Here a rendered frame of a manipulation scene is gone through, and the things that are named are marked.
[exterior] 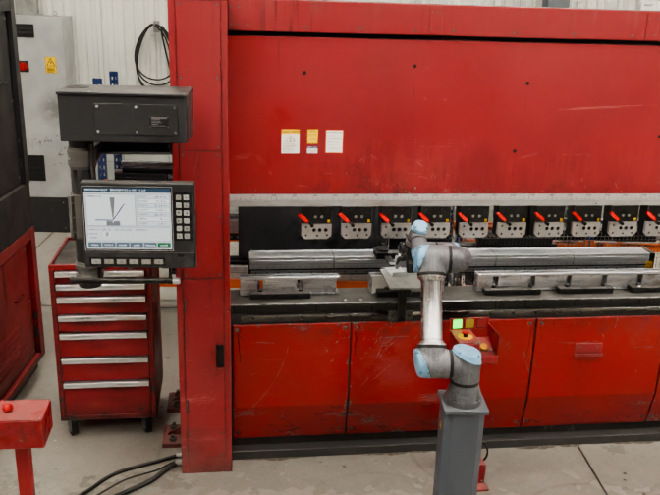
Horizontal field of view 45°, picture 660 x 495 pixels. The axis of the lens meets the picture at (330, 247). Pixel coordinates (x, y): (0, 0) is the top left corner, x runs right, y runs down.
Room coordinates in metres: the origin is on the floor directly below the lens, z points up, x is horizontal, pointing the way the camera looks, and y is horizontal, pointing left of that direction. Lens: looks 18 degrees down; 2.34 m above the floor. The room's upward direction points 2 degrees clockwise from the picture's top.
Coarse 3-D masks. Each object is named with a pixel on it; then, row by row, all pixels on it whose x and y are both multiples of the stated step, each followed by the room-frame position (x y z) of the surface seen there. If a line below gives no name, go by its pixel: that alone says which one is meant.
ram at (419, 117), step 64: (256, 64) 3.70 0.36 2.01; (320, 64) 3.74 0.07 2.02; (384, 64) 3.78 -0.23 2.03; (448, 64) 3.82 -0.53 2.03; (512, 64) 3.86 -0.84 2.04; (576, 64) 3.91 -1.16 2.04; (640, 64) 3.95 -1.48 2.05; (256, 128) 3.70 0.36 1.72; (320, 128) 3.74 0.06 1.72; (384, 128) 3.78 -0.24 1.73; (448, 128) 3.82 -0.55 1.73; (512, 128) 3.87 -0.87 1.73; (576, 128) 3.91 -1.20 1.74; (640, 128) 3.96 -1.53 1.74; (256, 192) 3.70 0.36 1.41; (320, 192) 3.74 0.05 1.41; (384, 192) 3.78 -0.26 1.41; (448, 192) 3.83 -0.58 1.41; (512, 192) 3.87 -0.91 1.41; (576, 192) 3.92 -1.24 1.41; (640, 192) 3.97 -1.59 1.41
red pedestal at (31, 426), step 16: (16, 400) 2.72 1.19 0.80; (32, 400) 2.72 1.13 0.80; (48, 400) 2.73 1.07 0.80; (0, 416) 2.59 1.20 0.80; (16, 416) 2.59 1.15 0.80; (32, 416) 2.60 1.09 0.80; (48, 416) 2.68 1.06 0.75; (0, 432) 2.56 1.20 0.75; (16, 432) 2.57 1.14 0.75; (32, 432) 2.57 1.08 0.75; (48, 432) 2.66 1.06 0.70; (0, 448) 2.56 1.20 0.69; (16, 448) 2.57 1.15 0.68; (16, 464) 2.62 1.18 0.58; (32, 480) 2.65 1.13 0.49
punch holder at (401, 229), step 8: (384, 208) 3.78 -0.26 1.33; (392, 208) 3.79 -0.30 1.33; (400, 208) 3.79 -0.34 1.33; (408, 208) 3.80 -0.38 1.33; (392, 216) 3.79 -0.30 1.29; (400, 216) 3.79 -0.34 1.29; (408, 216) 3.80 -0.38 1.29; (384, 224) 3.78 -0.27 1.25; (400, 224) 3.79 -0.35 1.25; (408, 224) 3.80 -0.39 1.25; (384, 232) 3.78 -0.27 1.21; (392, 232) 3.78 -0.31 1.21; (400, 232) 3.79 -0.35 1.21; (408, 232) 3.80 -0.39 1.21
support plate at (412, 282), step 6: (384, 270) 3.79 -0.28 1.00; (384, 276) 3.70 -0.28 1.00; (390, 276) 3.71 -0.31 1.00; (402, 276) 3.71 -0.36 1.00; (408, 276) 3.72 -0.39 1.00; (414, 276) 3.72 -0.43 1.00; (390, 282) 3.62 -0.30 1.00; (396, 282) 3.63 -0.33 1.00; (402, 282) 3.63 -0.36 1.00; (408, 282) 3.63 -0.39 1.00; (414, 282) 3.63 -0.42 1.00; (420, 282) 3.64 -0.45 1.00; (390, 288) 3.55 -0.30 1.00; (396, 288) 3.55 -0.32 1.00; (402, 288) 3.55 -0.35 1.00; (408, 288) 3.56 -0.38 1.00; (414, 288) 3.56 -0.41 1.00; (420, 288) 3.57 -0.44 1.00
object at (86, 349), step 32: (64, 256) 3.90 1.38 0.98; (64, 288) 3.71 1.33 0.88; (96, 288) 3.73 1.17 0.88; (128, 288) 3.75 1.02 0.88; (64, 320) 3.70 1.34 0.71; (96, 320) 3.73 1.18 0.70; (128, 320) 3.77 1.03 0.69; (160, 320) 4.23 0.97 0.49; (64, 352) 3.72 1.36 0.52; (96, 352) 3.74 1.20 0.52; (128, 352) 3.76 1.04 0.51; (160, 352) 4.15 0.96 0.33; (64, 384) 3.70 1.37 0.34; (96, 384) 3.72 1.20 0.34; (128, 384) 3.75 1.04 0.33; (160, 384) 4.07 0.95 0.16; (64, 416) 3.71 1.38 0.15; (96, 416) 3.74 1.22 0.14; (128, 416) 3.76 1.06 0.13
